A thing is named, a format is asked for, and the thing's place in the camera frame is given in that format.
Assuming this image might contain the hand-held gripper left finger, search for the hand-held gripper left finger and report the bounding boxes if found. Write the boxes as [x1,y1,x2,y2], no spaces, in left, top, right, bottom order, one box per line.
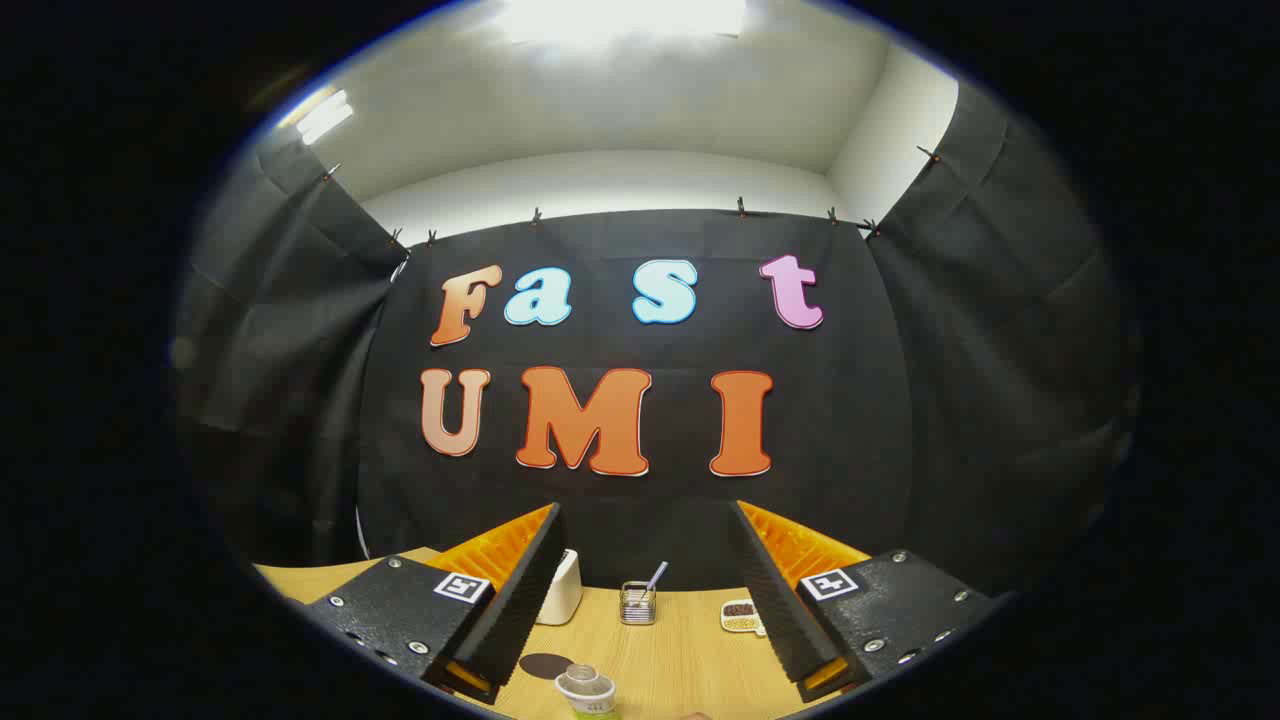
[305,502,569,706]

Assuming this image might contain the small ceiling light panel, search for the small ceiling light panel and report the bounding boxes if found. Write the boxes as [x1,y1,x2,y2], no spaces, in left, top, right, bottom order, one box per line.
[295,90,356,146]

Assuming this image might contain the wooden table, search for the wooden table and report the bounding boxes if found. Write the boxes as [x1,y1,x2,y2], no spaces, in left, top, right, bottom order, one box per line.
[255,547,851,720]

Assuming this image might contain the large ceiling light panel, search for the large ceiling light panel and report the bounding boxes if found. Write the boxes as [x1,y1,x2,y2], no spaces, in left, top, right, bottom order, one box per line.
[500,0,747,46]

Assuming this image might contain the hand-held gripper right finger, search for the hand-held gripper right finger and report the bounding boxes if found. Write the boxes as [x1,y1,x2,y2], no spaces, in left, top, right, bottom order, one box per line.
[730,500,1001,704]

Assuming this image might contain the white toaster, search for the white toaster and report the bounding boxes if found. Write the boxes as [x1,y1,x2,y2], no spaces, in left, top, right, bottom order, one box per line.
[535,549,583,627]

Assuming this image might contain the white green juice bottle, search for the white green juice bottle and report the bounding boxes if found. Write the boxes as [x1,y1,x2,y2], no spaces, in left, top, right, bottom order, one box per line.
[555,663,618,720]

